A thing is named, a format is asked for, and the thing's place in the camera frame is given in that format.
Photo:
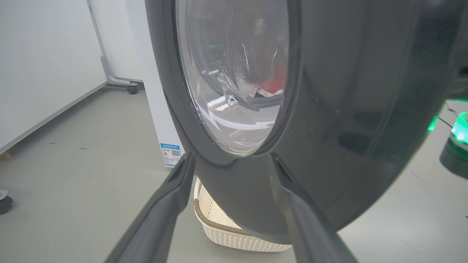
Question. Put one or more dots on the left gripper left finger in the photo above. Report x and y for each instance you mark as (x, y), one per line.
(153, 223)

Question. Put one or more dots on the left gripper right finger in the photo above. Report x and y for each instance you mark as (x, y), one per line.
(310, 233)

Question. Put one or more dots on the washing machine glass door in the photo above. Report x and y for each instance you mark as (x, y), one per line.
(347, 109)

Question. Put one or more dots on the red garment white hem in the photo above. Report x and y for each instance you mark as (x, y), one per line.
(272, 83)

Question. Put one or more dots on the robot base green light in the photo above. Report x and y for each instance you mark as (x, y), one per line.
(453, 157)

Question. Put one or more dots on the cream perforated laundry basket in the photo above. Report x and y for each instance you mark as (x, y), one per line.
(226, 239)

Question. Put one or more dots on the steel washer drum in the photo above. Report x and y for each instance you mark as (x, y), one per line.
(234, 60)

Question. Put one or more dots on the blue energy label sticker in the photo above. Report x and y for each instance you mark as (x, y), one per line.
(170, 155)

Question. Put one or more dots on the black caster wheel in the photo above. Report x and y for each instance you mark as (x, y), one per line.
(5, 204)
(132, 90)

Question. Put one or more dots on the brown wooden foot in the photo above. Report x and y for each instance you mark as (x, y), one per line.
(5, 156)

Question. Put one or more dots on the metal partition leg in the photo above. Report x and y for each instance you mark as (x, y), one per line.
(104, 65)

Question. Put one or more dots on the white partition board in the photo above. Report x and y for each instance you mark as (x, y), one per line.
(109, 29)

